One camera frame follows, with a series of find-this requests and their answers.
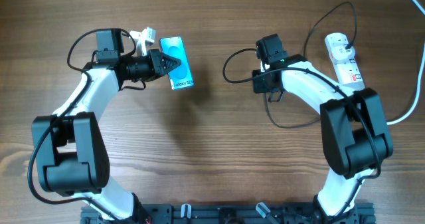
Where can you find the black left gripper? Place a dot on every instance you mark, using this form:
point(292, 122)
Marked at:
point(156, 58)

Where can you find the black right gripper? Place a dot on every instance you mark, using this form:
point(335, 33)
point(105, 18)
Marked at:
point(259, 87)

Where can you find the blue screen smartphone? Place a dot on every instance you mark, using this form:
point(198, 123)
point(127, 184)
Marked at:
point(181, 76)

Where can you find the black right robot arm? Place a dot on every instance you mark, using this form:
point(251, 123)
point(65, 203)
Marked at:
point(354, 132)

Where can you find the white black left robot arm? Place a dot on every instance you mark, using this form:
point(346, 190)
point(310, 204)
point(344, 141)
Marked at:
point(70, 162)

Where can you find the white usb charger plug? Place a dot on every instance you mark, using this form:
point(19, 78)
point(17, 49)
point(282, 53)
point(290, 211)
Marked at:
point(340, 53)

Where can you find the white power strip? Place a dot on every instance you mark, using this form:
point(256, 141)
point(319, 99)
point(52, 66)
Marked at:
point(347, 71)

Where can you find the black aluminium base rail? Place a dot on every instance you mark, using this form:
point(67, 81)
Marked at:
point(285, 213)

